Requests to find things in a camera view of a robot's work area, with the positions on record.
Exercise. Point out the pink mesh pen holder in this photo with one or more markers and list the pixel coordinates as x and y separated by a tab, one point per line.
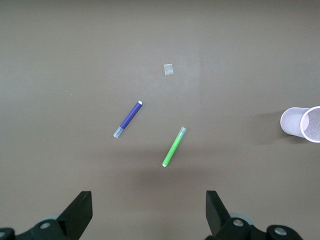
292	122

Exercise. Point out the green marker pen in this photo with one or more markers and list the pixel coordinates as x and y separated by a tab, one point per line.
172	150

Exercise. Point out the purple marker pen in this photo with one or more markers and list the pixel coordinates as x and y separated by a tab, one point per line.
130	116

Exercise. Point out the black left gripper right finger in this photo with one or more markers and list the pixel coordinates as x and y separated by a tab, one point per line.
217	220

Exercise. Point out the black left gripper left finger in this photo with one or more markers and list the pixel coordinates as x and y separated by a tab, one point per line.
75	220

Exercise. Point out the small clear tape piece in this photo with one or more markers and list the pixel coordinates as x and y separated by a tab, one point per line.
168	69

